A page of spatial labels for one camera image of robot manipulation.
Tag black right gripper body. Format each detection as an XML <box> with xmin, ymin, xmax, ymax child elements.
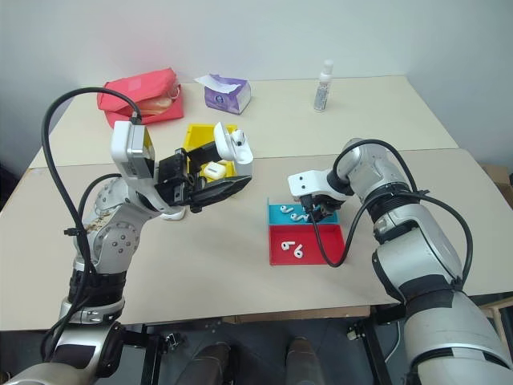
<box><xmin>300</xmin><ymin>192</ymin><xmax>344</xmax><ymax>217</ymax></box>

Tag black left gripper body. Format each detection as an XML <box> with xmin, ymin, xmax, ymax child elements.
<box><xmin>154</xmin><ymin>147</ymin><xmax>209</xmax><ymax>213</ymax></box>

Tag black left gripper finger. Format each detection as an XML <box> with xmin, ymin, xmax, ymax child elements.
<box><xmin>184</xmin><ymin>142</ymin><xmax>220</xmax><ymax>165</ymax></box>
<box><xmin>188</xmin><ymin>175</ymin><xmax>253</xmax><ymax>214</ymax></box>

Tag yellow plastic bin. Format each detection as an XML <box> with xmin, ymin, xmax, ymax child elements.
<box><xmin>181</xmin><ymin>123</ymin><xmax>241</xmax><ymax>190</ymax></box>

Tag white earbud cases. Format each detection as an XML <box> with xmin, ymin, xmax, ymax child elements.
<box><xmin>203</xmin><ymin>160</ymin><xmax>226</xmax><ymax>180</ymax></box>

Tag brown cardboard box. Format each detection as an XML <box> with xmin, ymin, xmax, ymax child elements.
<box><xmin>479</xmin><ymin>163</ymin><xmax>513</xmax><ymax>189</ymax></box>

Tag red plastic tray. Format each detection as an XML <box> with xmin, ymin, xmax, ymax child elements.
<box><xmin>266</xmin><ymin>223</ymin><xmax>347</xmax><ymax>266</ymax></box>

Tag blue plastic tray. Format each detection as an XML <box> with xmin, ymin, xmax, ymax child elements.
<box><xmin>266</xmin><ymin>196</ymin><xmax>341</xmax><ymax>226</ymax></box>

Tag purple tissue pack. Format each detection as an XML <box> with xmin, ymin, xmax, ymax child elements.
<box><xmin>194</xmin><ymin>73</ymin><xmax>252</xmax><ymax>116</ymax></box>

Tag red fabric pouch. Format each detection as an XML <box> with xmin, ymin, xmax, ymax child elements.
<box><xmin>95</xmin><ymin>67</ymin><xmax>185</xmax><ymax>129</ymax></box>

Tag clear spray bottle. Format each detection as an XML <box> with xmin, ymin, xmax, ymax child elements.
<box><xmin>313</xmin><ymin>59</ymin><xmax>335</xmax><ymax>112</ymax></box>

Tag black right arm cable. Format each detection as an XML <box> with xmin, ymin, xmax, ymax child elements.
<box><xmin>300</xmin><ymin>138</ymin><xmax>474</xmax><ymax>290</ymax></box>

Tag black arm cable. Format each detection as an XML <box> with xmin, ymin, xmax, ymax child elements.
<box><xmin>39</xmin><ymin>87</ymin><xmax>141</xmax><ymax>362</ymax></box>
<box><xmin>300</xmin><ymin>138</ymin><xmax>474</xmax><ymax>290</ymax></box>

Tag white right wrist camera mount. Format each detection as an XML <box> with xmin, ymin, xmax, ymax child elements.
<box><xmin>287</xmin><ymin>169</ymin><xmax>356</xmax><ymax>201</ymax></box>

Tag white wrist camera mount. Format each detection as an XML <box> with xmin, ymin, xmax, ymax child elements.
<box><xmin>287</xmin><ymin>169</ymin><xmax>356</xmax><ymax>201</ymax></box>
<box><xmin>110</xmin><ymin>120</ymin><xmax>168</xmax><ymax>216</ymax></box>

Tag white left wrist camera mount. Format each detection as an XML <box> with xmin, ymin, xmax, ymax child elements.
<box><xmin>110</xmin><ymin>120</ymin><xmax>168</xmax><ymax>216</ymax></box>

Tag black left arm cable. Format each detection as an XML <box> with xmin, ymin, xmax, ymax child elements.
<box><xmin>39</xmin><ymin>87</ymin><xmax>141</xmax><ymax>362</ymax></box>

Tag thin white cable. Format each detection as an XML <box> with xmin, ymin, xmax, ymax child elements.
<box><xmin>385</xmin><ymin>320</ymin><xmax>402</xmax><ymax>364</ymax></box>

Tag black metal table frame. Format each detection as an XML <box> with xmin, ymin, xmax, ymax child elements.
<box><xmin>119</xmin><ymin>308</ymin><xmax>406</xmax><ymax>385</ymax></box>

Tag light wooden frame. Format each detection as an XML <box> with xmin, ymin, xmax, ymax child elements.
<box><xmin>479</xmin><ymin>296</ymin><xmax>513</xmax><ymax>342</ymax></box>

